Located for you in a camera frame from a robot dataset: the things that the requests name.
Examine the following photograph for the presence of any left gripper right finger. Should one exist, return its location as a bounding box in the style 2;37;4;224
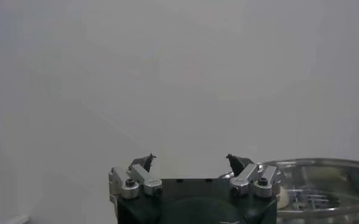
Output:
218;153;282;198

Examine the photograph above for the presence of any perforated steel steamer basket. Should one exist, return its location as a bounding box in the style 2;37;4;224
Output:
257;157;359;224

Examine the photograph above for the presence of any white electric cooker pot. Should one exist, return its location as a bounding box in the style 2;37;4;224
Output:
276;186;290;210

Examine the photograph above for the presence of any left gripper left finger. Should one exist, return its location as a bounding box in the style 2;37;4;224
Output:
108;153;163;200

